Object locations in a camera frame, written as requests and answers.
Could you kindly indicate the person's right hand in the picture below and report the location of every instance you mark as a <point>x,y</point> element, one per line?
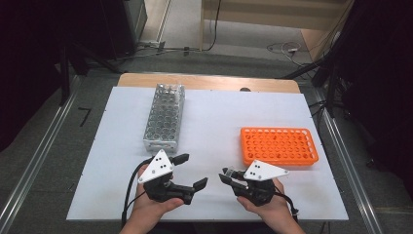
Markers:
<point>274,211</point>

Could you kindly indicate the wooden table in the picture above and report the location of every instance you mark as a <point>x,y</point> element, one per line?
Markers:
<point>207,82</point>

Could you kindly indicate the person's lap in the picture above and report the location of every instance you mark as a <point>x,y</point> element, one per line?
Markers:
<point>214,229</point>

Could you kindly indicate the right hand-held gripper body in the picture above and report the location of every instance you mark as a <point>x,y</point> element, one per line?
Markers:
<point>264,170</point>

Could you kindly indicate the metal floor rail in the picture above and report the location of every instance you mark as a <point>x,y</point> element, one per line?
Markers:
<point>35,159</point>
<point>337,139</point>

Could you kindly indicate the person's left hand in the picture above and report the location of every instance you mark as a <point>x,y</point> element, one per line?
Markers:
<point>147,209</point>

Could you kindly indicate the power strip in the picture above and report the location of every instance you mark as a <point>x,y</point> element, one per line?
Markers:
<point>151,44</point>

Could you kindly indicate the grey cabinet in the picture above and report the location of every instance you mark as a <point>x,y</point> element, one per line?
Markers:
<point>136,16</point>

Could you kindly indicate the black metal stand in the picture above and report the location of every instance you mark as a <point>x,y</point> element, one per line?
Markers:
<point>65,81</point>
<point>331,94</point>

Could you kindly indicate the beige wooden frame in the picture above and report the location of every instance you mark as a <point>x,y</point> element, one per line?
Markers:
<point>259,19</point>

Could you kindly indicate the orange plastic test tube rack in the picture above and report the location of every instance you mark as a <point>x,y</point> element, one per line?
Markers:
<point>269,161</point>

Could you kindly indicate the silver metal test tube rack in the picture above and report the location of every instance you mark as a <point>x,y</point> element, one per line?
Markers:
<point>164,123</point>

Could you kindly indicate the dark curtain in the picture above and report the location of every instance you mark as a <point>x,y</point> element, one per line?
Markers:
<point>26,65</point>
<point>383,81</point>

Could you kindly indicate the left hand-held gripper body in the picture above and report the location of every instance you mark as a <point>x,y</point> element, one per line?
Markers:
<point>157,167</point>

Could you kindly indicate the dark round table grommet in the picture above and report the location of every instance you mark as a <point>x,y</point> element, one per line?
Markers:
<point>245,89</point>

